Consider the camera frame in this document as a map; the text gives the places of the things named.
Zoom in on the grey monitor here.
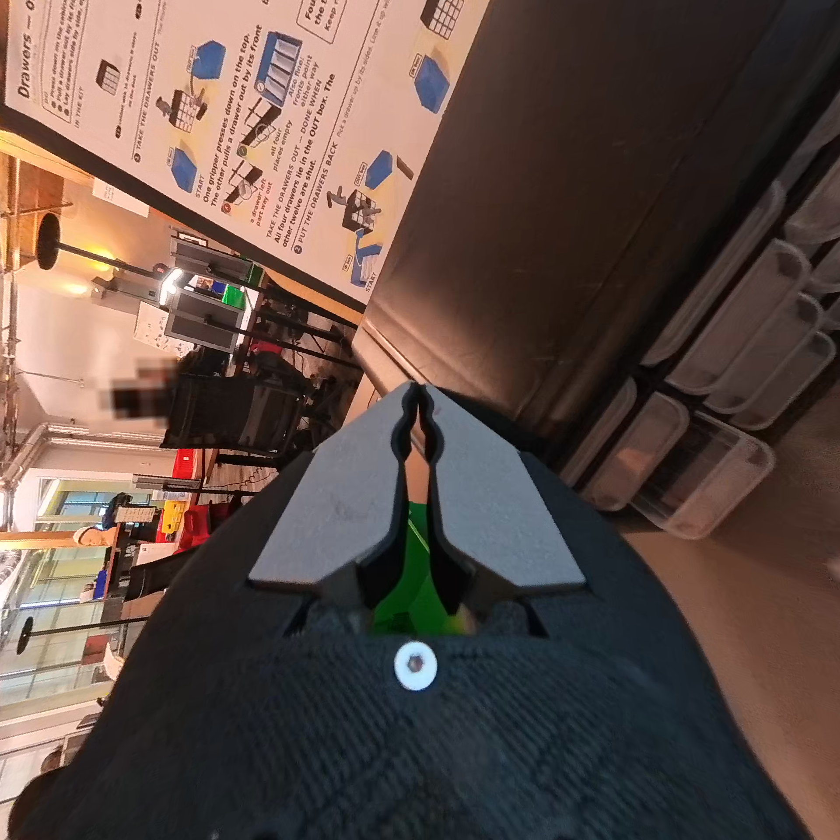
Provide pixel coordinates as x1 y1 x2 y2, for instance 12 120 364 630
164 289 247 352

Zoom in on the black drawer cabinet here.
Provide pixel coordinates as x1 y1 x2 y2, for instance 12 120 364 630
352 0 840 526

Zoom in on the red cloth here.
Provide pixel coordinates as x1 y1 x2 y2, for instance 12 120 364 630
184 504 232 547

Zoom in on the black round-base stand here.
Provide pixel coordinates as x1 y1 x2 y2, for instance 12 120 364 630
16 616 155 655
36 213 175 280

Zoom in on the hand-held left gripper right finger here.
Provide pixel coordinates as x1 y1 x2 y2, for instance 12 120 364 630
420 384 586 613

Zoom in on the clear plastic drawer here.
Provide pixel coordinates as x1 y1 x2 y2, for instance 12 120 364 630
630 410 777 540

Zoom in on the plywood backing board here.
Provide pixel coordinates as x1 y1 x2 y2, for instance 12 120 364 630
262 272 362 330

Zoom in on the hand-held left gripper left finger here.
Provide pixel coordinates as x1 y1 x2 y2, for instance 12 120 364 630
248 381 422 613

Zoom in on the white instruction poster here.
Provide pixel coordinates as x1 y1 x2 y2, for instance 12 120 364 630
0 0 493 309

